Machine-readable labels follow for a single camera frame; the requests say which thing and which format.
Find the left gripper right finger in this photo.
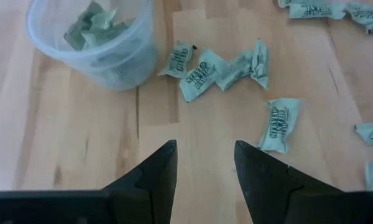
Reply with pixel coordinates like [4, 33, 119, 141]
[234, 139, 346, 224]

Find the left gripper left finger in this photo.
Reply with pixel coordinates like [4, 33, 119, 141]
[101, 139, 178, 224]

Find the clear plastic cup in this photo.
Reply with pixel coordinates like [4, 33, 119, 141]
[25, 0, 159, 91]

